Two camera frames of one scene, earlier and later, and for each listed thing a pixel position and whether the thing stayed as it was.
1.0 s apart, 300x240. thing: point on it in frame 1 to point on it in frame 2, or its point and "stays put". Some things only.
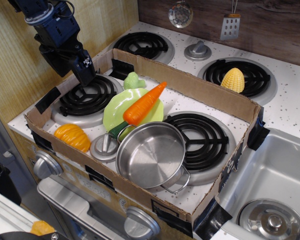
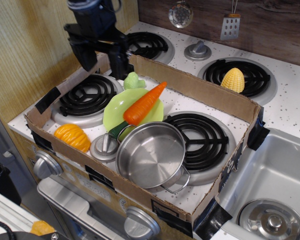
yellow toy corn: (234, 80) stays put
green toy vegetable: (132, 81) stays put
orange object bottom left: (40, 228) stays put
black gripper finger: (83, 66) to (119, 56)
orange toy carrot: (136, 113) stays put
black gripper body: (58, 39) to (97, 25)
